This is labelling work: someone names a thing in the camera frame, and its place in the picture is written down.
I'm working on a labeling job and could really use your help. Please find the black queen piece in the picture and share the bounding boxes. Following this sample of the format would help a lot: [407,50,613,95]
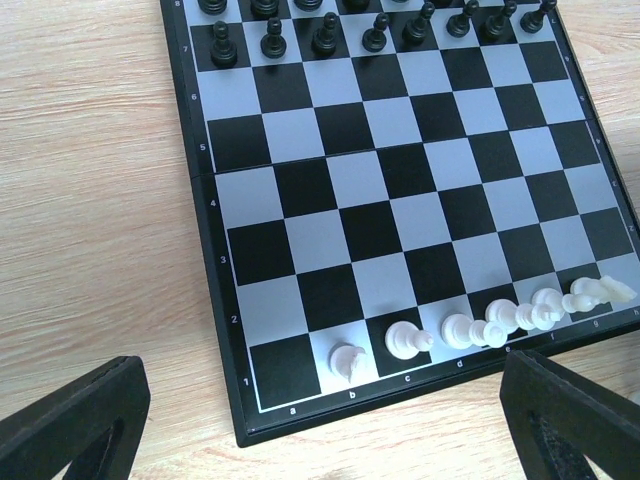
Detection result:
[343,0,370,12]

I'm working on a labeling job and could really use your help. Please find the white queen piece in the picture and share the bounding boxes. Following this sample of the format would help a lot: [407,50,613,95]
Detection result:
[441,313,508,350]

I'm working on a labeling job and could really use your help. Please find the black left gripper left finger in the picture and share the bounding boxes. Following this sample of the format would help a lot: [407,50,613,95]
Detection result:
[1,356,150,479]

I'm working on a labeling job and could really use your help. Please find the black rook piece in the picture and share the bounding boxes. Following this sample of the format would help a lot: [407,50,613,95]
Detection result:
[198,0,228,16]

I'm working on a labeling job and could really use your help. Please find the black pawn piece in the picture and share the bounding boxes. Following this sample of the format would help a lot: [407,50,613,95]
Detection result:
[446,0,479,38]
[361,13,389,53]
[311,12,338,57]
[520,0,558,34]
[210,21,237,68]
[481,0,517,42]
[260,17,287,59]
[402,1,435,44]

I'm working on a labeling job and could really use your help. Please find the white king piece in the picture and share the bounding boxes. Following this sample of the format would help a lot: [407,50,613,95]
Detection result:
[485,299,563,333]

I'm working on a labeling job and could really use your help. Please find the white bishop piece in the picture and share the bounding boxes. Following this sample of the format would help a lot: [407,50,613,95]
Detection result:
[385,321,435,360]
[532,288,599,314]

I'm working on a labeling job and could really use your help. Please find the black bishop piece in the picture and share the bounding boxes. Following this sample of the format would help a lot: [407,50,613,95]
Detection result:
[294,0,323,12]

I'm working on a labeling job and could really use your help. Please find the black knight piece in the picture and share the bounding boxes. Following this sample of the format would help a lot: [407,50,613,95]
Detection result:
[250,0,280,20]

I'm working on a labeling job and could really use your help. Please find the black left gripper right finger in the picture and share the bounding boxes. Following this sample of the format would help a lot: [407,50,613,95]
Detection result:
[500,350,639,479]

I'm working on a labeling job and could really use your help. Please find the white knight piece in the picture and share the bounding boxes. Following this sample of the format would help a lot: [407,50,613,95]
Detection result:
[570,275,637,304]
[328,343,368,383]

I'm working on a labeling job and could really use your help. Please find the black silver chess board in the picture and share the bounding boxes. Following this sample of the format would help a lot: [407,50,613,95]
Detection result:
[161,1,639,447]

